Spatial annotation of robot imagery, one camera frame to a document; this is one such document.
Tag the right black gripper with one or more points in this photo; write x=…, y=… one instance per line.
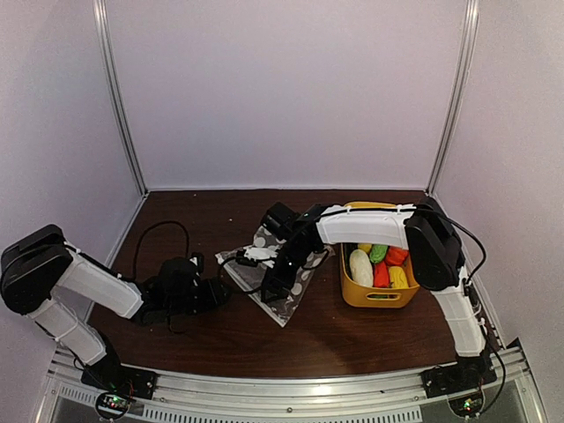
x=272, y=276

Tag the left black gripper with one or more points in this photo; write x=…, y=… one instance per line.
x=214, y=294

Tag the clear dotted zip bag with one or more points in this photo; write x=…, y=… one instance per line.
x=252, y=267

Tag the white toy radish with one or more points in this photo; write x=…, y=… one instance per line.
x=361, y=268

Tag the green toy bitter gourd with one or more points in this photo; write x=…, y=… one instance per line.
x=377, y=253

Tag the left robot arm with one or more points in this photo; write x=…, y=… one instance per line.
x=35, y=267

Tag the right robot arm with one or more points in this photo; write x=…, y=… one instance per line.
x=429, y=236

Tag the yellow plastic basket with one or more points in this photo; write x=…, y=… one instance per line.
x=383, y=291

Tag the yellow toy pepper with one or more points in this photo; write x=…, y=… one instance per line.
x=366, y=247

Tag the red toy pepper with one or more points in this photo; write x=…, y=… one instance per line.
x=381, y=276

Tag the yellow toy corn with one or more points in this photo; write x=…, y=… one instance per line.
x=398, y=278

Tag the orange toy pumpkin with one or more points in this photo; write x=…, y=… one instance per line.
x=396, y=256

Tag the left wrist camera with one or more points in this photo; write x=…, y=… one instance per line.
x=198, y=260

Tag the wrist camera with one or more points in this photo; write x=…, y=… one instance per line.
x=254, y=256
x=198, y=260

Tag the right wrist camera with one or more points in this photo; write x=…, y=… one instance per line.
x=254, y=256

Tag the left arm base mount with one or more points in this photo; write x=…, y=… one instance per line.
x=126, y=381

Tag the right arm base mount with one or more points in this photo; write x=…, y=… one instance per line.
x=454, y=381

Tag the aluminium front rail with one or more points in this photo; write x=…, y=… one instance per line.
x=397, y=396

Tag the right aluminium corner post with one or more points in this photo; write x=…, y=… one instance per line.
x=463, y=69

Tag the aluminium corner post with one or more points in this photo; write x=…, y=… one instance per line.
x=100, y=13
x=463, y=69

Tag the left aluminium corner post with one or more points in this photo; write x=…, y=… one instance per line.
x=100, y=13

